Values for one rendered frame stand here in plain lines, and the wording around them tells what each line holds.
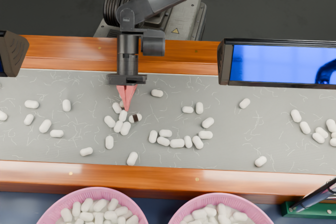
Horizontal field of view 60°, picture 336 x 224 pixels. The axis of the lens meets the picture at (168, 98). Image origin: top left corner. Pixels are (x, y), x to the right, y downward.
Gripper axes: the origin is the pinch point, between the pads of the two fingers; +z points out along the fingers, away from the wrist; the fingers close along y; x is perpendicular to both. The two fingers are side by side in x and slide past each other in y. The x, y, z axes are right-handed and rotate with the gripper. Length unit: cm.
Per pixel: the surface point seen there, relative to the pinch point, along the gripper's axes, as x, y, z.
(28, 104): 0.0, -27.3, 0.0
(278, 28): 131, 83, -37
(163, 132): -4.4, 10.5, 5.3
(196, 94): 5.7, 19.2, -3.7
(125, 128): -4.2, 0.3, 4.8
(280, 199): -11.3, 39.6, 19.0
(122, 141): -4.3, -0.4, 8.2
